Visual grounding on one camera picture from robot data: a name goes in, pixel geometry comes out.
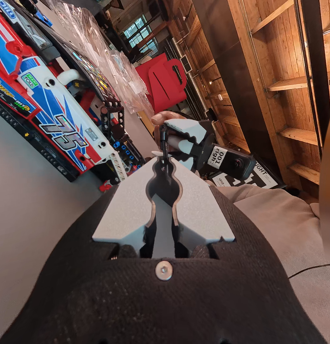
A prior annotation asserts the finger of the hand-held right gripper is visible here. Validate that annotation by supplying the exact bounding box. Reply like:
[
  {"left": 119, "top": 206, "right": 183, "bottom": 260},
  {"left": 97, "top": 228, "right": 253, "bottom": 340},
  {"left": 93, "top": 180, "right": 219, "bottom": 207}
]
[
  {"left": 164, "top": 120, "right": 207, "bottom": 145},
  {"left": 152, "top": 140, "right": 202, "bottom": 171}
]

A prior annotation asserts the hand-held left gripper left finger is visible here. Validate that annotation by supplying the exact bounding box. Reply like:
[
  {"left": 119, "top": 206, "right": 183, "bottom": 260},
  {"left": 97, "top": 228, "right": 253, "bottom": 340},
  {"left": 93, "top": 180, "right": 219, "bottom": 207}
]
[{"left": 91, "top": 157, "right": 158, "bottom": 258}]

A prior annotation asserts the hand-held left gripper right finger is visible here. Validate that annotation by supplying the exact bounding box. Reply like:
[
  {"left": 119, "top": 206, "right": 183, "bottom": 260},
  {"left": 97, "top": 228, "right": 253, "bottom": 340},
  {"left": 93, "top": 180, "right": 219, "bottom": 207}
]
[{"left": 170, "top": 157, "right": 236, "bottom": 258}]

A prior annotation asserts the black toy link rod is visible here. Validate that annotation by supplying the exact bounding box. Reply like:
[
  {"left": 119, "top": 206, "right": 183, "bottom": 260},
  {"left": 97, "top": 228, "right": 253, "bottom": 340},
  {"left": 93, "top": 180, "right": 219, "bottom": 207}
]
[{"left": 154, "top": 124, "right": 174, "bottom": 207}]

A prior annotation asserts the toy brick race car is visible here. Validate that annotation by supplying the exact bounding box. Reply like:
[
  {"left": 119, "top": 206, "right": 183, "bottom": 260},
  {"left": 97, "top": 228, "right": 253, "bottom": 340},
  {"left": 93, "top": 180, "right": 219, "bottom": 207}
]
[{"left": 0, "top": 0, "right": 147, "bottom": 192}]

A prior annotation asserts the person's right forearm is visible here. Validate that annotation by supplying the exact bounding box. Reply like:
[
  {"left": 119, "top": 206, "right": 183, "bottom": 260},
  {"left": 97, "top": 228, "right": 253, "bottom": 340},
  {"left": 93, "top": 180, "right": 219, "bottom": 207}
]
[{"left": 216, "top": 185, "right": 320, "bottom": 231}]

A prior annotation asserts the grey desk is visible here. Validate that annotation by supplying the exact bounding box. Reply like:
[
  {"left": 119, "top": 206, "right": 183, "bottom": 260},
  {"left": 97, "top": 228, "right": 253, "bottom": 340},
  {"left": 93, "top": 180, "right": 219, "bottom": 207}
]
[{"left": 0, "top": 16, "right": 157, "bottom": 344}]

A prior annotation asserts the person's right hand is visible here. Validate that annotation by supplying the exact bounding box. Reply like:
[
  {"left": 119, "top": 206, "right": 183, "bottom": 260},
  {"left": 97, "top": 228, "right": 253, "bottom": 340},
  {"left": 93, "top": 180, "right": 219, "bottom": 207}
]
[{"left": 151, "top": 111, "right": 187, "bottom": 141}]

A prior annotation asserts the red chair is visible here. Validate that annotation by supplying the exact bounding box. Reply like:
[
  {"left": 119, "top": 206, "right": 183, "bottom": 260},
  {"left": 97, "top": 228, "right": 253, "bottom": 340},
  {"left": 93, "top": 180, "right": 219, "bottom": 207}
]
[{"left": 135, "top": 52, "right": 187, "bottom": 114}]

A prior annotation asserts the heap of clear plastic bags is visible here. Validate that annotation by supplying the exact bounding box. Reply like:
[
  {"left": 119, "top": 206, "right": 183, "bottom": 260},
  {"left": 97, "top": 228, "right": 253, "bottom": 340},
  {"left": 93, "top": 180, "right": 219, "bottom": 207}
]
[{"left": 44, "top": 0, "right": 155, "bottom": 127}]

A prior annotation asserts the person's beige hoodie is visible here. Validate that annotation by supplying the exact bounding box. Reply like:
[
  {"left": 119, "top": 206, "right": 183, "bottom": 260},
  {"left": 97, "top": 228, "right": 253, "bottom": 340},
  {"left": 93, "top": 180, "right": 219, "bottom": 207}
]
[{"left": 262, "top": 215, "right": 330, "bottom": 344}]

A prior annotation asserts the black hoodie drawstring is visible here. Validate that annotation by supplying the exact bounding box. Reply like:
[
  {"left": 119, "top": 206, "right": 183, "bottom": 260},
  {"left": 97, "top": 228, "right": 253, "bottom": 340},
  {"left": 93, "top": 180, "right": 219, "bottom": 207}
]
[{"left": 287, "top": 263, "right": 330, "bottom": 279}]

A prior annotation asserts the wooden wall shelf unit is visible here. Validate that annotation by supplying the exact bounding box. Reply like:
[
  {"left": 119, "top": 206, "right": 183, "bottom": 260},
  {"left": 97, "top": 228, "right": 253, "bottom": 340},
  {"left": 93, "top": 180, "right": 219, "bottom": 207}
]
[{"left": 165, "top": 0, "right": 330, "bottom": 199}]

